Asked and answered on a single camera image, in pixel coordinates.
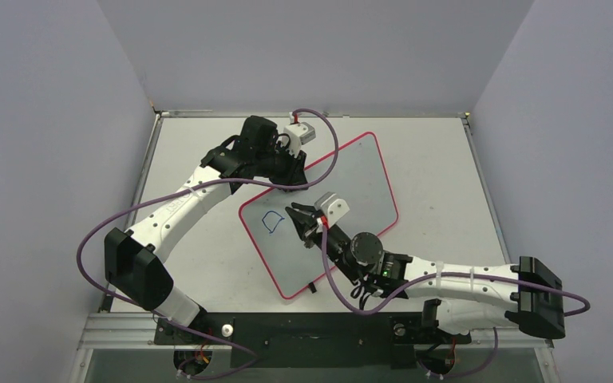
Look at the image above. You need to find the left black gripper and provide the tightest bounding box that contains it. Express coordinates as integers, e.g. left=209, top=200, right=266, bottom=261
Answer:
left=255, top=142, right=307, bottom=193

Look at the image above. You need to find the pink-framed whiteboard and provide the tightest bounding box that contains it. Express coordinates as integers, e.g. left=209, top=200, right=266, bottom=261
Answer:
left=239, top=132, right=398, bottom=300

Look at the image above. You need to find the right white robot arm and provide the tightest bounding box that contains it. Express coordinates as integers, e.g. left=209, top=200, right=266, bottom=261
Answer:
left=286, top=203, right=566, bottom=341

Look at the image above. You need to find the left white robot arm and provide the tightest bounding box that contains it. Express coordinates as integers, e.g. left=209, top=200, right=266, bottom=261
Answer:
left=104, top=116, right=315, bottom=343

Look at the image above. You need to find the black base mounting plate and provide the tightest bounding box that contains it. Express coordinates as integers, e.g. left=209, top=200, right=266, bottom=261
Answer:
left=153, top=312, right=472, bottom=369

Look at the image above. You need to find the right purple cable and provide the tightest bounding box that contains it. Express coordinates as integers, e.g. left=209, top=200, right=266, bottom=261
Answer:
left=318, top=222, right=592, bottom=381

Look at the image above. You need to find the purple cable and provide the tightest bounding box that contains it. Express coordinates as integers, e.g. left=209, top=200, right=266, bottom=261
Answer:
left=76, top=108, right=340, bottom=381
left=318, top=222, right=592, bottom=381

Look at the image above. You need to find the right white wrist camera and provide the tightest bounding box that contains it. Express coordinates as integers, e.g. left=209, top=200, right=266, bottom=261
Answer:
left=314, top=191, right=350, bottom=227

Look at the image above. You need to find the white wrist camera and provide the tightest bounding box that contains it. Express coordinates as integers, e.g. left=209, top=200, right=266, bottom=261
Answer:
left=314, top=191, right=350, bottom=227
left=279, top=114, right=316, bottom=158

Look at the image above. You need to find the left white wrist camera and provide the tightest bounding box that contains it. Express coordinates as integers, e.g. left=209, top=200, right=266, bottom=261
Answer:
left=279, top=114, right=316, bottom=158

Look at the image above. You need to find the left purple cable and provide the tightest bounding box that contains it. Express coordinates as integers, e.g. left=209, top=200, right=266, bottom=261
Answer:
left=76, top=108, right=340, bottom=381

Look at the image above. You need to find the aluminium front rail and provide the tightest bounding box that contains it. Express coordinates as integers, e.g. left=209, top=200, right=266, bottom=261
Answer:
left=78, top=312, right=555, bottom=350

